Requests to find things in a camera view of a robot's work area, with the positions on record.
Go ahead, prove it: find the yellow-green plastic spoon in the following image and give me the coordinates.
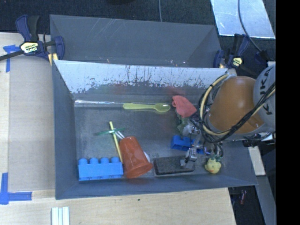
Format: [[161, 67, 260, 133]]
[[122, 102, 172, 113]]

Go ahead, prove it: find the black flat sponge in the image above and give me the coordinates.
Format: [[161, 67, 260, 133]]
[[153, 156, 196, 176]]

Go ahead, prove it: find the small blue toy brick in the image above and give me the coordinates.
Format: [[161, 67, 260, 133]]
[[170, 135, 205, 155]]

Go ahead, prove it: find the yellow toy duck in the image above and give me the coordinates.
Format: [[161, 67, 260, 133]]
[[204, 157, 222, 174]]

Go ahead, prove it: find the grey metal bin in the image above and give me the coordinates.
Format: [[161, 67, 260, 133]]
[[49, 14, 259, 200]]

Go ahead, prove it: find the green and white crumpled packet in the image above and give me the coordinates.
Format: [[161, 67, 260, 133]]
[[176, 117, 194, 135]]

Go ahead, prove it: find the pale wood flat board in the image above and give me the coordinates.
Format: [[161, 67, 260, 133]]
[[7, 55, 56, 193]]

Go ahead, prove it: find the orange plastic cup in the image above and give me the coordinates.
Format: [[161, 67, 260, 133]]
[[119, 135, 154, 179]]

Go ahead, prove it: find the red cloth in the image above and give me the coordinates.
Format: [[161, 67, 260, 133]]
[[172, 95, 198, 119]]

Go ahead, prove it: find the black cylinder on white bracket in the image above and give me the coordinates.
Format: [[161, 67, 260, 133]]
[[242, 132, 275, 148]]

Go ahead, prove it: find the large blue toy brick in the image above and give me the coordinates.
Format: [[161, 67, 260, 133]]
[[77, 156, 124, 181]]

